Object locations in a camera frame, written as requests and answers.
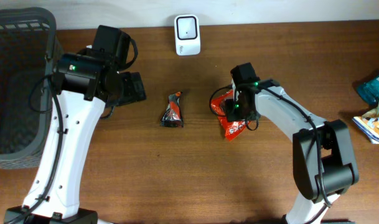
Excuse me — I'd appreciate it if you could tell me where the red Hacks candy bag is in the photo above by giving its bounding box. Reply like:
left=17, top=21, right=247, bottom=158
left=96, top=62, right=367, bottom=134
left=210, top=90, right=246, bottom=141

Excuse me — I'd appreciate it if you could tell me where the black snack bag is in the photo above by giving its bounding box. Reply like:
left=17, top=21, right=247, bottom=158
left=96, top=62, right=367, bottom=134
left=160, top=91, right=184, bottom=128

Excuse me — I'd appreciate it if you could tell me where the grey plastic mesh basket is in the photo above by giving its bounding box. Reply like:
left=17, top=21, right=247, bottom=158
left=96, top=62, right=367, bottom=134
left=0, top=7, right=63, bottom=169

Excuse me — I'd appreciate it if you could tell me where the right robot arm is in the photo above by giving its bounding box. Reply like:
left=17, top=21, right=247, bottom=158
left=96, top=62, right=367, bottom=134
left=225, top=63, right=359, bottom=224

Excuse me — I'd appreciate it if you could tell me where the yellow wet wipes pack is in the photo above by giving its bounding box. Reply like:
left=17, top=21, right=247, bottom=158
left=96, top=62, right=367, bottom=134
left=352, top=102, right=379, bottom=144

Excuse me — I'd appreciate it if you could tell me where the blue Listerine mouthwash bottle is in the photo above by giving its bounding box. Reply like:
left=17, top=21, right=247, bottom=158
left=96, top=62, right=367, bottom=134
left=356, top=74, right=379, bottom=105

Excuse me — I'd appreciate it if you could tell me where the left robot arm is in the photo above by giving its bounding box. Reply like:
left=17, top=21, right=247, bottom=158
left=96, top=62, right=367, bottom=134
left=4, top=26, right=146, bottom=224

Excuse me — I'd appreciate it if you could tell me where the white barcode scanner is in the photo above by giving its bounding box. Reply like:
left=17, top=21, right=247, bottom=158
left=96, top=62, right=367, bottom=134
left=174, top=14, right=201, bottom=56

